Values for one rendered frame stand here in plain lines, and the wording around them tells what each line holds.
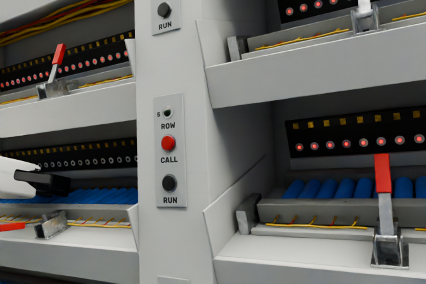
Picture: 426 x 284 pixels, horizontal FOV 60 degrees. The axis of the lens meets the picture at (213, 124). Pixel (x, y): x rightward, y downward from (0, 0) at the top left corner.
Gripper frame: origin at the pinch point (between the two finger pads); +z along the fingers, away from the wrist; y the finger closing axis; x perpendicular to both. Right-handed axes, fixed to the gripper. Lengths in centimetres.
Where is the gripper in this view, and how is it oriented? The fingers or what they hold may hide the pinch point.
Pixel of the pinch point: (51, 186)
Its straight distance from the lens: 66.8
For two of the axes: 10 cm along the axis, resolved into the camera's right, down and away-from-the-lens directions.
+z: 4.9, 3.0, 8.2
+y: 8.7, -1.0, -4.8
